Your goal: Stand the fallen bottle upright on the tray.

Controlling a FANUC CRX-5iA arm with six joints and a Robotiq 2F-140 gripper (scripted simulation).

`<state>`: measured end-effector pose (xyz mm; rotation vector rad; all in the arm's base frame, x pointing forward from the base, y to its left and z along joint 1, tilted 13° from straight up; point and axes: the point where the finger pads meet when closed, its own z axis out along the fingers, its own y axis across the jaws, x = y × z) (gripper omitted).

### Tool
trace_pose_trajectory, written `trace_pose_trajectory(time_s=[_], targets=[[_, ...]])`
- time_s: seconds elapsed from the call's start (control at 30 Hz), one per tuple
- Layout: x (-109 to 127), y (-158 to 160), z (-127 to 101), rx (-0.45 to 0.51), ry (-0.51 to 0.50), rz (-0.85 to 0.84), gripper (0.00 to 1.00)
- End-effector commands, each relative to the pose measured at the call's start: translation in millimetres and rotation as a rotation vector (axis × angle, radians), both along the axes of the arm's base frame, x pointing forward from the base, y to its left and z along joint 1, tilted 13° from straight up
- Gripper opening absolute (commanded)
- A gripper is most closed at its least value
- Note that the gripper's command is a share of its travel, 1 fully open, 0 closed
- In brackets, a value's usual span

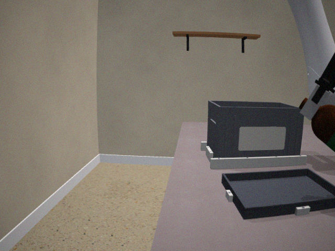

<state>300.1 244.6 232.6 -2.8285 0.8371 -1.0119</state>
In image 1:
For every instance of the brown bottle with green label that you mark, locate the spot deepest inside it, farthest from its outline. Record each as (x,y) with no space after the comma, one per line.
(323,125)

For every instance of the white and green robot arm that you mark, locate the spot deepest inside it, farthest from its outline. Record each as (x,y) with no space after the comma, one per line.
(316,38)

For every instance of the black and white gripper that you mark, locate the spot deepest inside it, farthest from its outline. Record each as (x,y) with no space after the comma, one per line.
(324,87)

